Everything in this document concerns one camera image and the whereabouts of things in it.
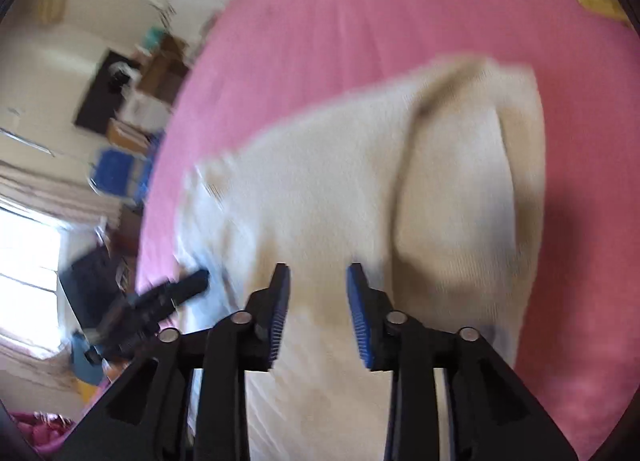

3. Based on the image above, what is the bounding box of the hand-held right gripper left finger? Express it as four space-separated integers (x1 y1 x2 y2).
52 262 292 461

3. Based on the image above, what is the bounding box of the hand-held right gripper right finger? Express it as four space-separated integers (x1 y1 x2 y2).
346 262 581 461

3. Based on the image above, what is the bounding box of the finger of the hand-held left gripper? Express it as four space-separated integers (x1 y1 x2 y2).
145 268 211 314

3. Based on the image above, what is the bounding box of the cream knit sweater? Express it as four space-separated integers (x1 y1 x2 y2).
175 55 547 461

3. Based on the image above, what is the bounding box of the dark flat panel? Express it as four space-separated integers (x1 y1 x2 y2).
57 245 126 327

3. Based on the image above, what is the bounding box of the bright window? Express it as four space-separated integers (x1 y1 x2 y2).
0 206 68 347

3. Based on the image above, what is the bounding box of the blue plastic crate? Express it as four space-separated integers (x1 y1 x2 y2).
90 147 153 204

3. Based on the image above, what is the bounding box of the crumpled magenta cloth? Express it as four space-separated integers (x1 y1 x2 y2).
9 410 78 457

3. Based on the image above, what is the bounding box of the beige curtain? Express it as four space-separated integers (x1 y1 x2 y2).
0 161 123 227

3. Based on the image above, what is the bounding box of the white storage box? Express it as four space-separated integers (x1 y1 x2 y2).
119 92 173 129

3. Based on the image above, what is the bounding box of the wooden cabinet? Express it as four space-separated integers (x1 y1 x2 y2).
135 35 193 104

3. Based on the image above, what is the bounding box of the pink bed sheet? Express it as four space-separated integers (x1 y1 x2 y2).
135 0 640 461

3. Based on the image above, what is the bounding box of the black wall screen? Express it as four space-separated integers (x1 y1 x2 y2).
73 48 143 133

